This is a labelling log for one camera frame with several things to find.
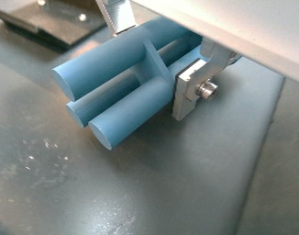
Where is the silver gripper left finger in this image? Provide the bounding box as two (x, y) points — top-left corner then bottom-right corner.
(96, 0), (136, 37)

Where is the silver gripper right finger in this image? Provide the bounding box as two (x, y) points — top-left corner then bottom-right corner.
(172, 39), (237, 121)

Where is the blue three prong object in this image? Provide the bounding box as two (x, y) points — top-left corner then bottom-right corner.
(52, 17), (205, 149)

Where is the black curved fixture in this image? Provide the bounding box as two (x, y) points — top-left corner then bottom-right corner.
(0, 0), (105, 50)

